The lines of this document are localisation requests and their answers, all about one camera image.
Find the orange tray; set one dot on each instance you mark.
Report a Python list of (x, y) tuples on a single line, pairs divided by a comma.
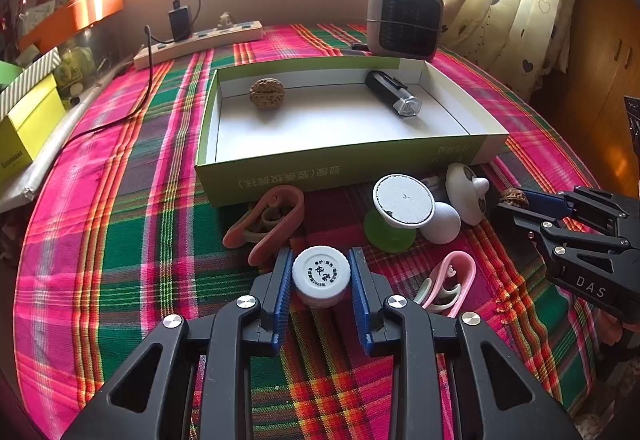
[(75, 15)]

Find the black charger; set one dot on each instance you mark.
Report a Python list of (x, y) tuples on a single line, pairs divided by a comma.
[(180, 22)]

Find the white plug adapter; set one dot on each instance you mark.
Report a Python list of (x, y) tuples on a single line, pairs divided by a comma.
[(223, 20)]

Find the white ball-head gadget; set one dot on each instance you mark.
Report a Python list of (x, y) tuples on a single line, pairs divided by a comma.
[(441, 222)]

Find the green and white knob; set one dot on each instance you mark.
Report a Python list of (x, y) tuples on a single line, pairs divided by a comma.
[(400, 210)]

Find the wooden cabinet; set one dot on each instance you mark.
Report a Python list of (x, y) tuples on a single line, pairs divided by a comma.
[(600, 45)]

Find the walnut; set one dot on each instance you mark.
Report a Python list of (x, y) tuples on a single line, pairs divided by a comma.
[(267, 93), (515, 196)]

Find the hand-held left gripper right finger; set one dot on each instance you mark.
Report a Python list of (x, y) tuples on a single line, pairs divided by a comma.
[(360, 300)]

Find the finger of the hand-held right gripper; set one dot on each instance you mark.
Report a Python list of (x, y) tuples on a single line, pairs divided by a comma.
[(525, 220), (547, 204)]

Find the beige power strip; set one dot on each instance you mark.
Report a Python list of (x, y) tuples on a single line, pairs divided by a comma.
[(200, 42)]

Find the white egg-shaped gadget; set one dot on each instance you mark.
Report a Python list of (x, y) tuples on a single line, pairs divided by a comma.
[(462, 190)]

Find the yellow-green box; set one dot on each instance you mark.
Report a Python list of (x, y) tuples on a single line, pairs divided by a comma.
[(25, 120)]

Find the green and white cardboard box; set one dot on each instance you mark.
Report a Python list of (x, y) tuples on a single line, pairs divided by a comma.
[(300, 170)]

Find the green box lid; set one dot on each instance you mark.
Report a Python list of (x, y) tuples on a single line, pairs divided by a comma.
[(7, 72)]

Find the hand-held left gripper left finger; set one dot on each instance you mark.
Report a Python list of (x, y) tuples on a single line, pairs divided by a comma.
[(282, 300)]

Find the grey space heater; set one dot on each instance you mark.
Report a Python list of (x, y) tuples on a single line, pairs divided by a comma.
[(405, 17)]

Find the black flashlight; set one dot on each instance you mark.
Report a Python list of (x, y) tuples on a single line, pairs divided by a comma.
[(392, 95)]

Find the white round jar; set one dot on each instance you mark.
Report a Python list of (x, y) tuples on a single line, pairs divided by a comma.
[(320, 277)]

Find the dark pink clip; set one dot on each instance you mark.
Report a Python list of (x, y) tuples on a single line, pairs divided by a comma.
[(280, 230)]

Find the green decorated jar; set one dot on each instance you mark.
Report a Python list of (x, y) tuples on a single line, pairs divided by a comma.
[(75, 65)]

